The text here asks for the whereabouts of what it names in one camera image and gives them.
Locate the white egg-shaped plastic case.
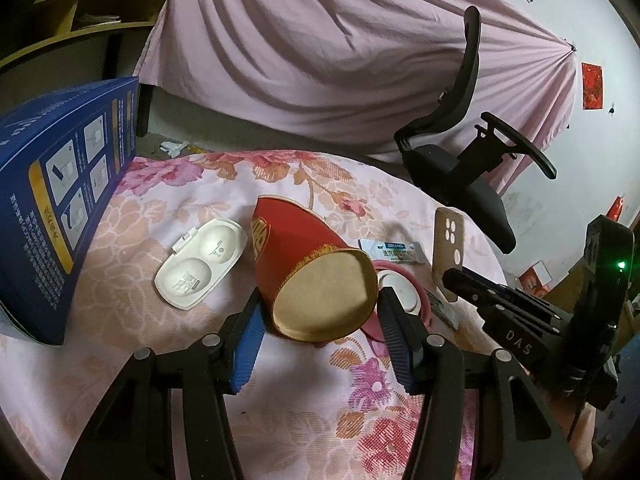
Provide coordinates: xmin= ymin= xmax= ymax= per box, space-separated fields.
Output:
xmin=154 ymin=218 xmax=248 ymax=310

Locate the white blue sachet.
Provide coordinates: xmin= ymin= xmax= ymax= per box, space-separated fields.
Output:
xmin=358 ymin=240 xmax=426 ymax=266

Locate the flat stack of papers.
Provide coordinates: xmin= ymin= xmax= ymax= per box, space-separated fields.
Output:
xmin=75 ymin=11 xmax=121 ymax=28

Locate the pink hanging sheet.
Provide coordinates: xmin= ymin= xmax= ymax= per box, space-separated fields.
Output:
xmin=132 ymin=0 xmax=578 ymax=193

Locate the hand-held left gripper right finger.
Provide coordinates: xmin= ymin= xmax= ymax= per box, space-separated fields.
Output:
xmin=376 ymin=287 xmax=586 ymax=480

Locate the black office chair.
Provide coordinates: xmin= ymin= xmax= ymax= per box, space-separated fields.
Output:
xmin=394 ymin=5 xmax=557 ymax=255

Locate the red paper square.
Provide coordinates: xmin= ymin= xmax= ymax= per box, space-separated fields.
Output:
xmin=581 ymin=62 xmax=604 ymax=109

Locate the red paper cup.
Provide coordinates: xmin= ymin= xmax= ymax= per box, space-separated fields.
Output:
xmin=251 ymin=196 xmax=380 ymax=343

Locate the person's right forearm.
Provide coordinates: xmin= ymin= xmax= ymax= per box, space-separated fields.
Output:
xmin=537 ymin=385 xmax=601 ymax=480

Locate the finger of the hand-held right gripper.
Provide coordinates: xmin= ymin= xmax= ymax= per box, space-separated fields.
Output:
xmin=442 ymin=271 xmax=557 ymax=337
xmin=450 ymin=266 xmax=573 ymax=324

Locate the red white cardboard box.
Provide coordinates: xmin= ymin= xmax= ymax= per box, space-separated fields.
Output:
xmin=518 ymin=260 xmax=553 ymax=296

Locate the blue cardboard box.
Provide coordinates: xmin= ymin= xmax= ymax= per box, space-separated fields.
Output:
xmin=0 ymin=76 xmax=141 ymax=347

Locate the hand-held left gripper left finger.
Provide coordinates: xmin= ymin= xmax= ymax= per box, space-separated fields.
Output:
xmin=60 ymin=290 xmax=266 ymax=480

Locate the wooden shelf desk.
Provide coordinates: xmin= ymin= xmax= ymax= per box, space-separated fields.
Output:
xmin=0 ymin=0 xmax=171 ymax=81

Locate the beige phone case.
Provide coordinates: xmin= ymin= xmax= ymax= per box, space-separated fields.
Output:
xmin=432 ymin=207 xmax=466 ymax=303

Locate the floral blanket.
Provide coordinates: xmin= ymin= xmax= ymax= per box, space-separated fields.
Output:
xmin=0 ymin=150 xmax=531 ymax=480

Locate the black cable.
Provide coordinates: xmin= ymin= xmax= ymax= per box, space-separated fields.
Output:
xmin=567 ymin=390 xmax=586 ymax=443

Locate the white round lid pink rim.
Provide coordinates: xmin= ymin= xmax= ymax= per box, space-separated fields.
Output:
xmin=360 ymin=260 xmax=433 ymax=343

